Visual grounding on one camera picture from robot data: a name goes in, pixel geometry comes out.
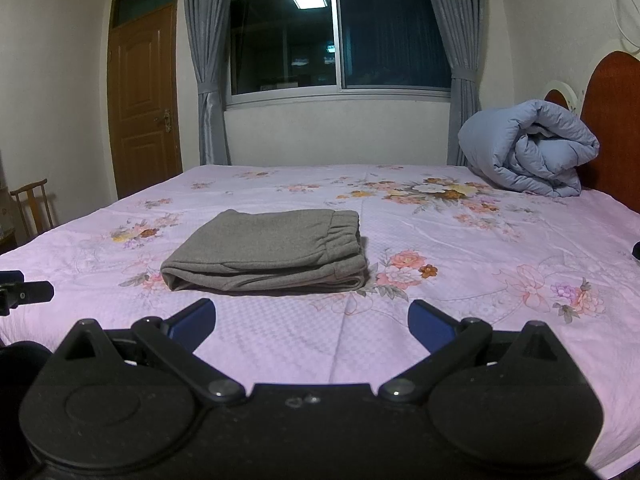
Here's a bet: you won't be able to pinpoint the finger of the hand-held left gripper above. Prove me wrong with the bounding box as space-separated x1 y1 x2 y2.
0 270 55 317

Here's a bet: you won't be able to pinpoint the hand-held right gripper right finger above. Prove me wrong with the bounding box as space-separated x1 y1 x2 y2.
377 300 563 403

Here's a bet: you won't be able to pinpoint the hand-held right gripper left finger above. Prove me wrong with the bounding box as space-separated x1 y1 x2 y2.
59 298 247 404

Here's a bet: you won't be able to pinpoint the grey pants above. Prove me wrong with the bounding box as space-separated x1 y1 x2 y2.
160 208 369 294

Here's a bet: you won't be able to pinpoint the bed with pink floral sheet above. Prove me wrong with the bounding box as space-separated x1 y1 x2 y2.
0 162 640 480

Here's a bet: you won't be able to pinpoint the wooden chair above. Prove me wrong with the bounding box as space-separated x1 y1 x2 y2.
10 178 55 241

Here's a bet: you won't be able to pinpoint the rolled light blue quilt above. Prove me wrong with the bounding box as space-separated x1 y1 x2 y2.
458 99 601 198

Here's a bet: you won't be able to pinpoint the brown wooden door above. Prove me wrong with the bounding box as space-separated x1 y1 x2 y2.
107 2 184 200

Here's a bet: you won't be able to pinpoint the grey curtain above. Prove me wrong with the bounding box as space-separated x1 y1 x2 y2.
181 0 237 166
419 0 482 167

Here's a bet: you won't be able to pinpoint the red wooden headboard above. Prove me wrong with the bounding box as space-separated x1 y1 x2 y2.
544 50 640 206

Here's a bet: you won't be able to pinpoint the sliding glass window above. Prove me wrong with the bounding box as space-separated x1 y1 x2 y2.
223 0 453 111

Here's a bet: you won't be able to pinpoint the white wall cable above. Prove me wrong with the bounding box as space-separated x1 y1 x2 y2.
602 0 640 56

